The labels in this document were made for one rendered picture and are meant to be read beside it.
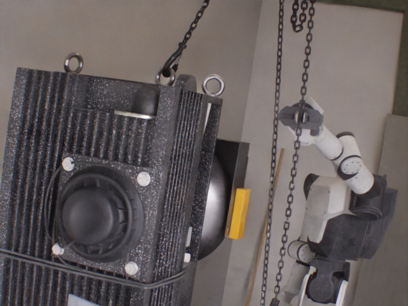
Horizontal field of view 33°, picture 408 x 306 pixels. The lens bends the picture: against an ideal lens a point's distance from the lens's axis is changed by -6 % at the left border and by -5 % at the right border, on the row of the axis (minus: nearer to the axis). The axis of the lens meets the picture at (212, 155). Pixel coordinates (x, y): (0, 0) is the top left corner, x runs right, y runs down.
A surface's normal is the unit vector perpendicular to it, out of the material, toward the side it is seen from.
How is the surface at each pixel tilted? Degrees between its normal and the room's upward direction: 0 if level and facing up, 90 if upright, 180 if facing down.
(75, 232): 90
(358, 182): 133
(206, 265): 90
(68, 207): 90
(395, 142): 90
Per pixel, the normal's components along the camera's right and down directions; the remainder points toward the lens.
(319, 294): -0.35, -0.11
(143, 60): 0.89, 0.16
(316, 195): -0.94, -0.19
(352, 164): 0.13, 0.75
